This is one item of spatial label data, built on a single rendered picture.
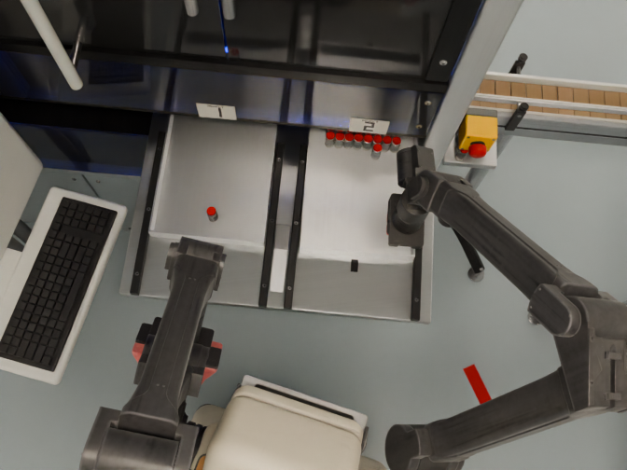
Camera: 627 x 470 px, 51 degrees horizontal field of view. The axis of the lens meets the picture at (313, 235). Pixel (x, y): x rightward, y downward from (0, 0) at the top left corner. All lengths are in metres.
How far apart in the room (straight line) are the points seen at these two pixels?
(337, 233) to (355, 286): 0.13
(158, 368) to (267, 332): 1.58
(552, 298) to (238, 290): 0.84
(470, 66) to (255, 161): 0.58
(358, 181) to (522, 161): 1.25
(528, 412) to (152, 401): 0.46
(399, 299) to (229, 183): 0.48
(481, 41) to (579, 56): 1.85
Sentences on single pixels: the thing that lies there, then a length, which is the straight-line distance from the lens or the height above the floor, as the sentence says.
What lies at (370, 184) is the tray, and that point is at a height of 0.88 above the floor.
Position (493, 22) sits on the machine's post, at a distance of 1.19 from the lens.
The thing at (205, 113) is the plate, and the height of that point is 1.01.
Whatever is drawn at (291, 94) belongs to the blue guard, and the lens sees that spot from 1.40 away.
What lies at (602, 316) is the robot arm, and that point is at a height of 1.60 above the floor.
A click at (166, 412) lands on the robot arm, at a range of 0.76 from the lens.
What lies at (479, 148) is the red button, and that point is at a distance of 1.52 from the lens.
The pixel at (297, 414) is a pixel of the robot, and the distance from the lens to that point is 1.00.
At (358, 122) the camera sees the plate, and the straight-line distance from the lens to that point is 1.48.
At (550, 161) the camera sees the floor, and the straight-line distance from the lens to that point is 2.77.
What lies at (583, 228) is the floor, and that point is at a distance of 2.71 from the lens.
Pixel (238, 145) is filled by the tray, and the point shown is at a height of 0.88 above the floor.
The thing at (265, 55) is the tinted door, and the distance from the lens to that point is 1.31.
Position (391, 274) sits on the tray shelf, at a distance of 1.51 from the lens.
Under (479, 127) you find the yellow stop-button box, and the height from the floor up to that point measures 1.03.
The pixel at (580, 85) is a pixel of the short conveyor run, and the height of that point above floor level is 0.96.
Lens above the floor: 2.32
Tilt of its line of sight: 71 degrees down
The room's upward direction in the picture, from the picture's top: 7 degrees clockwise
